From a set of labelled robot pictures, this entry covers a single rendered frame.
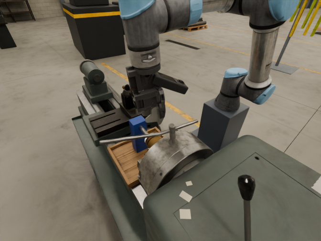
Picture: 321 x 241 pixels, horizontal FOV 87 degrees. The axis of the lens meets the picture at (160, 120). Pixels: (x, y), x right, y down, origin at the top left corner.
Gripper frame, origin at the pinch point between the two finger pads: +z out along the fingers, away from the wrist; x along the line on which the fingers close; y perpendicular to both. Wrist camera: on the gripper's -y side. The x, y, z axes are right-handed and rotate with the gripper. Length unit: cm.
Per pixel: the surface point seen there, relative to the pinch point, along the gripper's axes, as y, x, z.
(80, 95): 41, -117, 46
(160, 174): 5.1, 9.8, 14.9
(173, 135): -3.3, 2.8, 6.1
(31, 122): 145, -220, 126
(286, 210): -19.5, 34.6, 9.6
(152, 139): 1.2, -13.1, 22.4
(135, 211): 21, -8, 79
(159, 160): 3.6, 5.9, 12.8
